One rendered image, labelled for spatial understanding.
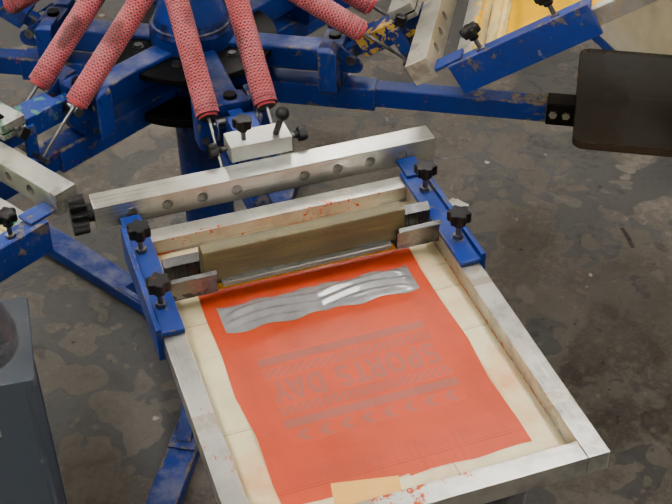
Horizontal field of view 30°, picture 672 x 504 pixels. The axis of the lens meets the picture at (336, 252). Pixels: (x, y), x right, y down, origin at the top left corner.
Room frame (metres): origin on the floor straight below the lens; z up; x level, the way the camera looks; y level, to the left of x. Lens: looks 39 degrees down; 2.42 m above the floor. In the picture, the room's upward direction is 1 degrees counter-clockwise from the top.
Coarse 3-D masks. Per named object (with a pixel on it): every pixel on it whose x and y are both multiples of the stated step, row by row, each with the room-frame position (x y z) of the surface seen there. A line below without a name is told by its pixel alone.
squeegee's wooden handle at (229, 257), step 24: (336, 216) 1.81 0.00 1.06; (360, 216) 1.81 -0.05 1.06; (384, 216) 1.81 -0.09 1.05; (240, 240) 1.74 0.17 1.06; (264, 240) 1.74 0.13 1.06; (288, 240) 1.76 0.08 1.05; (312, 240) 1.77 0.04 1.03; (336, 240) 1.79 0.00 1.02; (360, 240) 1.80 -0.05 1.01; (384, 240) 1.81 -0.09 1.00; (216, 264) 1.72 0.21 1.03; (240, 264) 1.73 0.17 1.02; (264, 264) 1.74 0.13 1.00
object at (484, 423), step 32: (384, 256) 1.82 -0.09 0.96; (352, 320) 1.64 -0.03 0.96; (384, 320) 1.64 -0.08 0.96; (448, 320) 1.64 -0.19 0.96; (448, 352) 1.56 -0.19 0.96; (480, 384) 1.48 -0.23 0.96; (416, 416) 1.41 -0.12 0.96; (448, 416) 1.41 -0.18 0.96; (480, 416) 1.41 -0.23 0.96; (512, 416) 1.40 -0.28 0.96; (416, 448) 1.34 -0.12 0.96; (448, 448) 1.34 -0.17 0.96; (480, 448) 1.34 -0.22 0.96
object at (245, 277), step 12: (336, 252) 1.78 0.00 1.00; (348, 252) 1.78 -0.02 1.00; (360, 252) 1.79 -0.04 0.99; (372, 252) 1.79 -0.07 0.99; (288, 264) 1.75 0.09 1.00; (300, 264) 1.75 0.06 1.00; (312, 264) 1.76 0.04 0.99; (240, 276) 1.72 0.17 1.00; (252, 276) 1.72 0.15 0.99; (264, 276) 1.73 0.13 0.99
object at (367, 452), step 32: (224, 288) 1.74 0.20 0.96; (256, 288) 1.73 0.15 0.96; (288, 288) 1.73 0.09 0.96; (320, 320) 1.64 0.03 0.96; (224, 352) 1.57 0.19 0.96; (256, 352) 1.57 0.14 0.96; (256, 384) 1.49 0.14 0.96; (256, 416) 1.42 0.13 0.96; (288, 448) 1.35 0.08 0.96; (320, 448) 1.34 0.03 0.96; (352, 448) 1.34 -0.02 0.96; (384, 448) 1.34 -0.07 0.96; (288, 480) 1.28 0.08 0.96; (320, 480) 1.28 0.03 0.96; (352, 480) 1.28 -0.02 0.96
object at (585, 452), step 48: (336, 192) 1.98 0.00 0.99; (384, 192) 1.98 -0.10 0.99; (192, 240) 1.86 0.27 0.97; (480, 288) 1.68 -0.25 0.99; (528, 336) 1.55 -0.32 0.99; (192, 384) 1.46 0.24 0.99; (528, 384) 1.47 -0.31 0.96; (576, 432) 1.33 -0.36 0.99; (480, 480) 1.24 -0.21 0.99; (528, 480) 1.25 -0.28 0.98
